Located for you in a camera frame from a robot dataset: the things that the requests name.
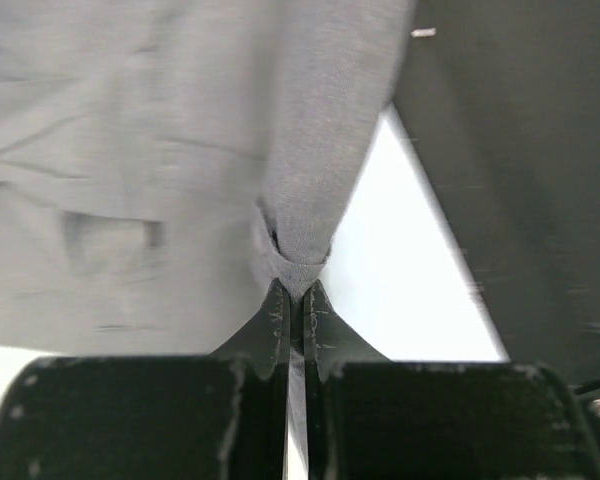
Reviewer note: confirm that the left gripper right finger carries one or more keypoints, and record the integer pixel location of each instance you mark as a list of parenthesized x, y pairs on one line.
[(369, 417)]

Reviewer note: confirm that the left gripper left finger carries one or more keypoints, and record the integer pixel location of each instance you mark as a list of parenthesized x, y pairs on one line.
[(216, 416)]

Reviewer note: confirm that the grey long sleeve shirt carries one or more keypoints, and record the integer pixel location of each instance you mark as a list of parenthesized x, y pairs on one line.
[(161, 162)]

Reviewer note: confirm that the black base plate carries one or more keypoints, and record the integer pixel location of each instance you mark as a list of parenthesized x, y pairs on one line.
[(501, 100)]

